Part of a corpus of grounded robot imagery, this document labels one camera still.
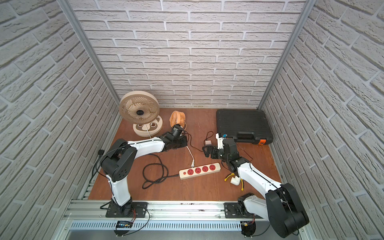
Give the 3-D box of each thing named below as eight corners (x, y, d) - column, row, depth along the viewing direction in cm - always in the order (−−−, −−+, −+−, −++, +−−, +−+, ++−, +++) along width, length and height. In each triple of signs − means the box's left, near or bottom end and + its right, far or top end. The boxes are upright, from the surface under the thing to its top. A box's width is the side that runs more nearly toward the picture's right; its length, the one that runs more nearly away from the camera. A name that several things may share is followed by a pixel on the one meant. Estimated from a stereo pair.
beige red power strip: (180, 179, 85) (179, 178, 83) (179, 172, 88) (178, 170, 86) (221, 171, 89) (222, 169, 86) (218, 164, 92) (219, 162, 89)
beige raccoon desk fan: (134, 136, 104) (114, 103, 79) (138, 123, 111) (121, 89, 86) (161, 136, 104) (150, 104, 79) (163, 123, 112) (154, 90, 87)
